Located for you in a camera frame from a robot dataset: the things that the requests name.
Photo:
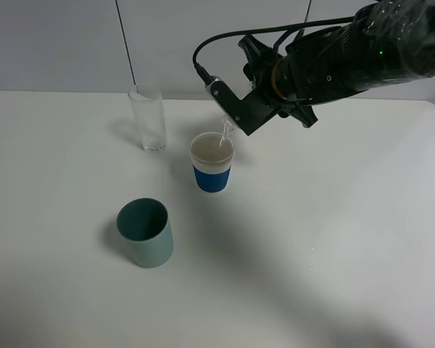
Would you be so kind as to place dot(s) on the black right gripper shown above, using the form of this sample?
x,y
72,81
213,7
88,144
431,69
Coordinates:
x,y
275,83

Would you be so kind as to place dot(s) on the clear bottle green label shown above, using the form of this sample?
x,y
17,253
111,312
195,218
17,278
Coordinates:
x,y
228,127

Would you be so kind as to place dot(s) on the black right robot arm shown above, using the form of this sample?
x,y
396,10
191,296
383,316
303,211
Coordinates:
x,y
387,43

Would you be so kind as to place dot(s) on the blue sleeved paper cup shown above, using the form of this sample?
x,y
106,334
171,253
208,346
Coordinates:
x,y
212,160

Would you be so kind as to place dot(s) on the teal green cup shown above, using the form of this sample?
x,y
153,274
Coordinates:
x,y
145,226

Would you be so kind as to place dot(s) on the tall clear glass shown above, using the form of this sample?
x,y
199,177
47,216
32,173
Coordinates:
x,y
146,103

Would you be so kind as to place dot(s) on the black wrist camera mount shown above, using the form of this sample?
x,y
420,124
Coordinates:
x,y
241,108

